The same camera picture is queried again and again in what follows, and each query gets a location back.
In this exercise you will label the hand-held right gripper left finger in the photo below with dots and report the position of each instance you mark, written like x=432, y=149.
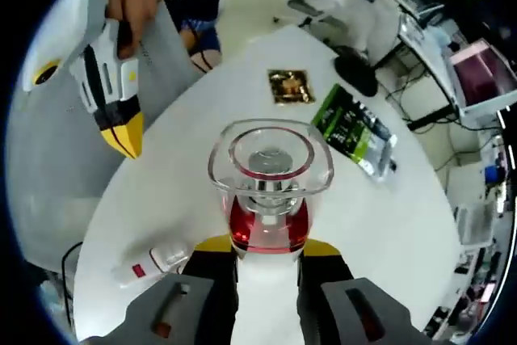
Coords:
x=210, y=300

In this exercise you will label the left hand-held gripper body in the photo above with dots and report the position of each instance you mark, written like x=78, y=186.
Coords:
x=60, y=38

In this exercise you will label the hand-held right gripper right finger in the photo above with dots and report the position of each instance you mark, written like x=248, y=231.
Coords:
x=323, y=304

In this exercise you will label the small skincare bottle red label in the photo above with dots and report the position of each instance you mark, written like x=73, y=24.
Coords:
x=141, y=270

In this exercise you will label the white skincare bottle red collar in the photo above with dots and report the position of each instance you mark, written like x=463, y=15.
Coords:
x=268, y=220

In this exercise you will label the green black foil pouch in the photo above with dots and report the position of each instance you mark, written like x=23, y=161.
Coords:
x=347, y=131

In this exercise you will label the grey perforated office chair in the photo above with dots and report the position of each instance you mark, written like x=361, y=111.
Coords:
x=48, y=159

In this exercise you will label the gold foil packet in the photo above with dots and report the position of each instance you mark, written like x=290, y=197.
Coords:
x=291, y=86

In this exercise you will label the black computer mouse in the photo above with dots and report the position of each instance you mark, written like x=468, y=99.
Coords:
x=357, y=70

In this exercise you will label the white laptop maroon screen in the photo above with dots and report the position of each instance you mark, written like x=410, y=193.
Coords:
x=480, y=74

